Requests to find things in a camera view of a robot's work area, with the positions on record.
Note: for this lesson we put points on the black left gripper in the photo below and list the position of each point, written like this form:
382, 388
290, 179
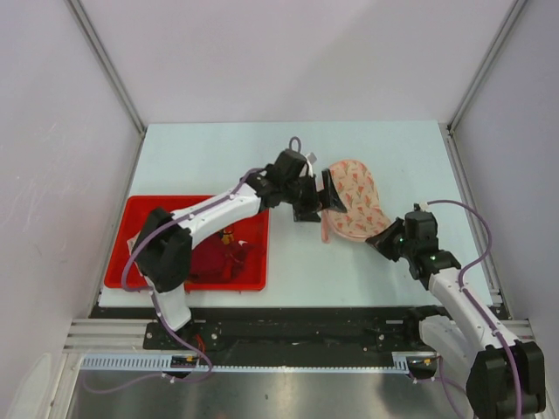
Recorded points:
309, 212

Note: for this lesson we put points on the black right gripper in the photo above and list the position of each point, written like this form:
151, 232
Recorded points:
381, 242

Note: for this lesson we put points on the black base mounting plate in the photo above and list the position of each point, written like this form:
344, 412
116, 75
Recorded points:
214, 329

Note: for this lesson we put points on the left aluminium frame post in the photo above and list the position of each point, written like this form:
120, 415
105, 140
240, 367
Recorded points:
100, 52

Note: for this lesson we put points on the red plastic bin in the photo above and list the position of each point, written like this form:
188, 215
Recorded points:
135, 214

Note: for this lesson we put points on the white slotted cable duct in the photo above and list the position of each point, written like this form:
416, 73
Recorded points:
182, 363

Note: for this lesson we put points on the right aluminium frame post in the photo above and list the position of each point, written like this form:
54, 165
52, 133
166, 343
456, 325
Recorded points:
489, 60

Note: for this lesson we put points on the white garment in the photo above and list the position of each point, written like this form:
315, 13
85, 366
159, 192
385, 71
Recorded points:
131, 243

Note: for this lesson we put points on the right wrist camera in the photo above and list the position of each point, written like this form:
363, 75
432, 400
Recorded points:
422, 207

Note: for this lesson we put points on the dark red garment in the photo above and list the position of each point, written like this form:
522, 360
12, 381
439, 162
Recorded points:
234, 258

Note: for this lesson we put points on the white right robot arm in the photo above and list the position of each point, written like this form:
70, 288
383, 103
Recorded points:
503, 376

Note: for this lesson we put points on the aluminium frame post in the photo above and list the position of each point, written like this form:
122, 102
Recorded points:
100, 52
489, 60

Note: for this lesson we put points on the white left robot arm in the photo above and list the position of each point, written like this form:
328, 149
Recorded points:
163, 250

